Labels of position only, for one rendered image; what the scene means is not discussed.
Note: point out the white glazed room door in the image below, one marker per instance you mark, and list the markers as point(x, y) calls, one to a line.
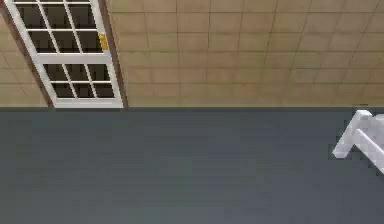
point(75, 58)

